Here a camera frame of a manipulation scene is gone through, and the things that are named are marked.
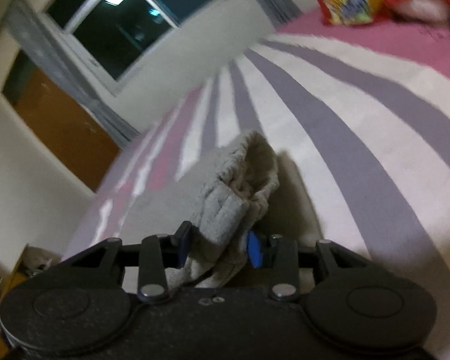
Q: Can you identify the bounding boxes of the window with white frame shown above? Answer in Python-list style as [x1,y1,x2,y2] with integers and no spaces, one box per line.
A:
[46,0,214,94]

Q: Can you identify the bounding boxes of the white pillow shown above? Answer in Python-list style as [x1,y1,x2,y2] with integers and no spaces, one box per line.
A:
[393,0,450,24]

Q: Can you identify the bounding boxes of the left grey curtain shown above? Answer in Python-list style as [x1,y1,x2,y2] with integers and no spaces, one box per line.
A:
[3,0,139,148]

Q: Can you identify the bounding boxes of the brown wooden door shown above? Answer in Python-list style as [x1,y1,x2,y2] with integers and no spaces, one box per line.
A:
[2,51,119,191]

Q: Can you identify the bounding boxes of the striped pink purple bed sheet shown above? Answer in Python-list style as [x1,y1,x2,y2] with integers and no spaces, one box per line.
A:
[66,11,450,359]

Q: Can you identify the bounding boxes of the grey pants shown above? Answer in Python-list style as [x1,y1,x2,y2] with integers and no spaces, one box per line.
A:
[120,131,280,289]

